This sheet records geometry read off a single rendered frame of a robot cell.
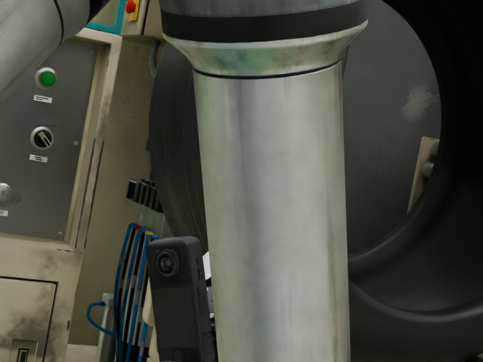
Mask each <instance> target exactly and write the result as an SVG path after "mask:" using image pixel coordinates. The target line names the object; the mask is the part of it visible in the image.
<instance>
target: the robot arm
mask: <svg viewBox="0 0 483 362"><path fill-rule="evenodd" d="M109 2H110V0H0V106H1V105H2V104H3V103H4V102H5V101H6V100H7V99H8V98H9V97H10V96H11V95H12V94H13V93H14V92H15V90H16V89H17V88H18V87H19V86H20V85H21V84H23V82H24V81H25V80H26V79H28V77H29V76H30V75H31V74H33V72H34V71H35V70H36V69H38V67H39V66H41V64H42V63H43V62H44V61H46V59H47V58H48V57H49V56H50V55H51V54H52V53H53V52H54V51H55V50H56V49H57V48H58V47H59V46H60V45H61V44H62V43H63V42H64V41H65V40H66V39H67V38H70V37H73V36H75V35H76V34H77V33H79V32H80V31H81V30H82V29H83V28H84V27H85V26H86V25H87V23H89V22H90V21H91V20H92V18H94V17H95V16H96V15H97V14H98V13H99V12H100V11H101V10H102V9H103V8H104V7H105V5H107V4H108V3H109ZM159 4H160V12H161V20H162V34H163V37H164V39H165V40H167V41H168V42H169V43H170V44H171V45H172V46H174V47H175V48H176V49H177V50H179V51H180V52H181V53H183V54H184V56H186V57H187V58H188V60H189V61H190V63H191V64H192V66H193V81H194V89H195V105H196V113H197V122H198V138H199V147H200V155H201V171H202V179H203V195H204V203H205V212H206V227H207V237H208V252H207V253H206V254H205V255H204V256H203V254H202V247H201V241H200V240H199V239H198V238H196V237H193V236H181V237H172V238H162V239H159V240H155V241H152V242H150V243H149V244H148V245H147V246H146V255H147V266H148V272H149V283H150V289H151V296H152V307H153V313H154V319H155V330H156V336H157V347H158V353H159V360H160V362H351V351H350V327H349V282H348V259H347V235H346V190H345V166H344V121H343V98H342V75H341V59H342V56H343V53H344V50H345V49H346V48H347V47H348V46H349V44H350V43H351V42H352V41H353V40H354V39H355V38H356V37H357V36H358V34H359V33H360V32H361V31H362V30H363V29H364V28H365V27H366V26H367V24H368V11H367V0H159Z"/></svg>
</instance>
